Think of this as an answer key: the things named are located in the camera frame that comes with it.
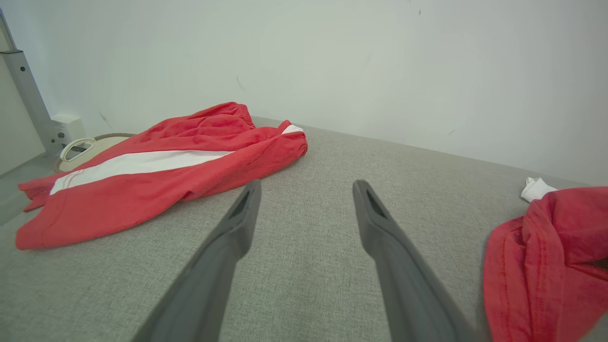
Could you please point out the grey metal post with holes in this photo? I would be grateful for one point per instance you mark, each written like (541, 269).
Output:
(28, 90)

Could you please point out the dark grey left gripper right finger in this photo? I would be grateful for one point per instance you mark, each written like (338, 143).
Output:
(408, 294)

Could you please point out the red shorts with white stripe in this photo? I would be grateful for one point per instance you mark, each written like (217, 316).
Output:
(142, 199)

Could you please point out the red white collared shirt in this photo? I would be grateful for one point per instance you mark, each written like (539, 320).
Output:
(546, 266)

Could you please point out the beige perforated laundry basket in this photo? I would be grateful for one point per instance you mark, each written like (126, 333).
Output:
(107, 145)

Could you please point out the white wall box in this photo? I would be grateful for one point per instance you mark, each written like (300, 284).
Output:
(69, 127)

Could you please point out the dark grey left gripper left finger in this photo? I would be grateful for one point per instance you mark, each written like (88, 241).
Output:
(209, 285)

